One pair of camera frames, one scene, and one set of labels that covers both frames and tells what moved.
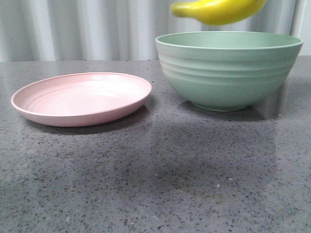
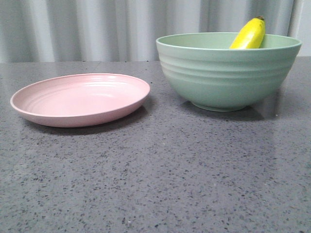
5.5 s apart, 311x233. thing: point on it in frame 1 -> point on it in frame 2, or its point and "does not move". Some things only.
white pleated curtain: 42,30 does not move
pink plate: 80,99 does not move
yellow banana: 218,12 -> 251,35
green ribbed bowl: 228,71 does not move
